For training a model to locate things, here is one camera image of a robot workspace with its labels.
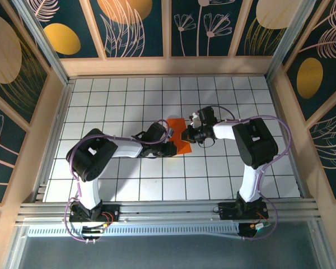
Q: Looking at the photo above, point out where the orange paper sheet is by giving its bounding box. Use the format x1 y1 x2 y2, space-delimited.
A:
166 118 192 156

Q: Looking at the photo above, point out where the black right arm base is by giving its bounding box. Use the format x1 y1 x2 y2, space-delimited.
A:
217 201 269 222

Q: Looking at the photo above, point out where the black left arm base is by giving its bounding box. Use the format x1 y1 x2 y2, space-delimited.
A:
68 197 121 224

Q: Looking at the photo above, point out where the black controller board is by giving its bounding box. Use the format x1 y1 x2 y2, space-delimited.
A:
239 222 273 241
80 224 108 243

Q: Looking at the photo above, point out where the thin black cable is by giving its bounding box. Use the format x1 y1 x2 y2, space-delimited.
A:
197 137 215 149

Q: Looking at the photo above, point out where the long aluminium frame rail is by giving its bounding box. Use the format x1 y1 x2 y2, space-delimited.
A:
15 198 321 225

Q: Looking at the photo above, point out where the white slotted cable duct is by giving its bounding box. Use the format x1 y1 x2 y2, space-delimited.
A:
27 225 241 238

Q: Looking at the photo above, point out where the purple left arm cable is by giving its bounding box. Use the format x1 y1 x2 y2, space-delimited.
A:
63 118 169 243

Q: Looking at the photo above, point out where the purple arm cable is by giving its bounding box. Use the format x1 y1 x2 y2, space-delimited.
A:
209 105 294 241
63 118 169 243

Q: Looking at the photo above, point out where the aluminium table side rail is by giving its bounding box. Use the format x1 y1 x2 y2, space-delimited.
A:
33 78 75 202
265 75 309 199

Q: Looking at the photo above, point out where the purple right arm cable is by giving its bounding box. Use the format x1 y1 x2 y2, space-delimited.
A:
209 105 294 241

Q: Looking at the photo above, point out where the aluminium corner post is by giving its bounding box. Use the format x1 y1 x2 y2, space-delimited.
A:
264 0 310 82
11 0 71 86

